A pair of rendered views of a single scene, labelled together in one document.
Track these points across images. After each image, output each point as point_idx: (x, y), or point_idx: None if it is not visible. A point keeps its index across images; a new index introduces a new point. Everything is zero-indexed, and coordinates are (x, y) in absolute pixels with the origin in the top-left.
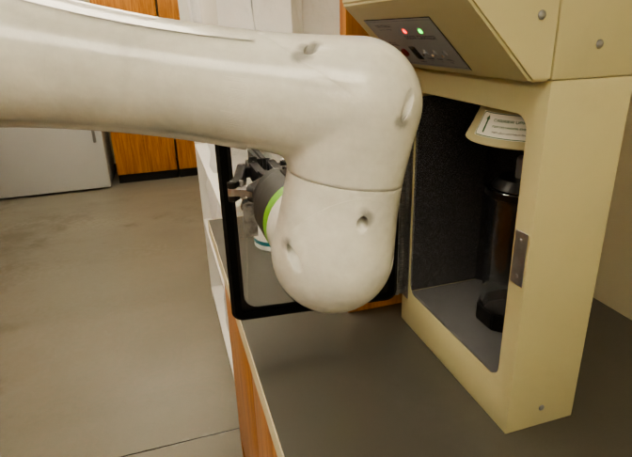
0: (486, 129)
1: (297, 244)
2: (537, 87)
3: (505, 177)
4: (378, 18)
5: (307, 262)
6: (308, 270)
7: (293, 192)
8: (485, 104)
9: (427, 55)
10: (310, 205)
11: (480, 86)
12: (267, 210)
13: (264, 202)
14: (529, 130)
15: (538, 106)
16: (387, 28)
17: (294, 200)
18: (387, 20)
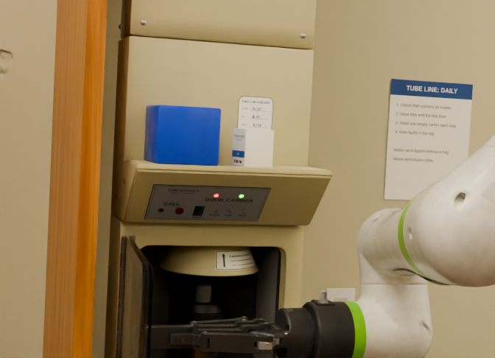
0: (227, 264)
1: (427, 320)
2: (293, 228)
3: (201, 303)
4: (188, 184)
5: (431, 328)
6: (432, 332)
7: (418, 293)
8: (243, 244)
9: (212, 213)
10: (426, 297)
11: (235, 232)
12: (359, 326)
13: (347, 325)
14: (289, 255)
15: (295, 239)
16: (189, 192)
17: (420, 297)
18: (203, 186)
